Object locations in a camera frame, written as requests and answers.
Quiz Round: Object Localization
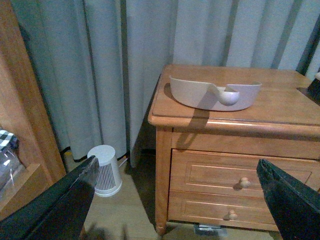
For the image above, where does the white cylindrical air purifier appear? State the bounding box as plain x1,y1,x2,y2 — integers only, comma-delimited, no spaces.
87,145,123,198

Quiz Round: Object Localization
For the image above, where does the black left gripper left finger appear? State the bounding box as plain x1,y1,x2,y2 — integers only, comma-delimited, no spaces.
0,156,99,240

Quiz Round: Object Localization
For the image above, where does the wooden nightstand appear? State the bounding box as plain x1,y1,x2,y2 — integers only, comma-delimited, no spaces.
148,64,320,235

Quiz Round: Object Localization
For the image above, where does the white handled black brush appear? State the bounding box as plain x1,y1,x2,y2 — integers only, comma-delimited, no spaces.
307,72,320,105

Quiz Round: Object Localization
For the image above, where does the beige plastic dustpan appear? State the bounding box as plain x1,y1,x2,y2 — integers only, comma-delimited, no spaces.
169,76,262,112

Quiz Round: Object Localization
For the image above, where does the wooden bed frame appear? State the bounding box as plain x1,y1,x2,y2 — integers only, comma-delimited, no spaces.
0,0,66,219

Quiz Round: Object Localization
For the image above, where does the lower nightstand drawer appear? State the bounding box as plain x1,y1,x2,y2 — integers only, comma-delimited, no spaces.
168,190,275,225

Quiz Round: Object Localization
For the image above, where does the grey curtain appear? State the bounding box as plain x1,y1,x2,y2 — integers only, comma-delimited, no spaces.
11,0,320,165

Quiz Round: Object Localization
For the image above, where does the nightstand drawer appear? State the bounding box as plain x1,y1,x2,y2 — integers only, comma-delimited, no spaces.
169,149,320,198
168,190,275,225

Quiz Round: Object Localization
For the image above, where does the upper nightstand drawer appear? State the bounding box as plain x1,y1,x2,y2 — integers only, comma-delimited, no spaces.
169,149,320,198

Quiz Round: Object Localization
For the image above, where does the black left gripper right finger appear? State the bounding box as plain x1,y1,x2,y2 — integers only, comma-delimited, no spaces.
256,159,320,240

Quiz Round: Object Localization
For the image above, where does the checkered bed sheet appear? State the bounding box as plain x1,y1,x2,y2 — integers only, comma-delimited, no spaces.
0,128,19,152

